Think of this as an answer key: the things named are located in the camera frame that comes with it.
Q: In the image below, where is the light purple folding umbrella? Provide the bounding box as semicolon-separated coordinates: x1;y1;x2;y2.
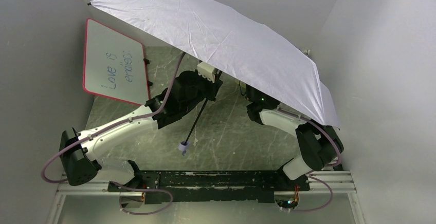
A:
87;0;341;157

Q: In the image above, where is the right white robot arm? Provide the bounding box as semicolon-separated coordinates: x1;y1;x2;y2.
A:
245;85;344;180

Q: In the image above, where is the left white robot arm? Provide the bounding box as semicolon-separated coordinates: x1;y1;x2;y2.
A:
59;68;223;186

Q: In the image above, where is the red framed whiteboard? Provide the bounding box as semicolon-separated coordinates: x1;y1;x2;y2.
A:
82;18;150;105

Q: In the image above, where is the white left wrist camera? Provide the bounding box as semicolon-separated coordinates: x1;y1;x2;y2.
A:
196;62;218;83

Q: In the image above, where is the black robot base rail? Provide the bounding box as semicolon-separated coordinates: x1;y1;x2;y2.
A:
127;170;310;203

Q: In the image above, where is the aluminium frame rail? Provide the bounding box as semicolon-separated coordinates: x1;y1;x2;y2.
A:
56;171;357;196

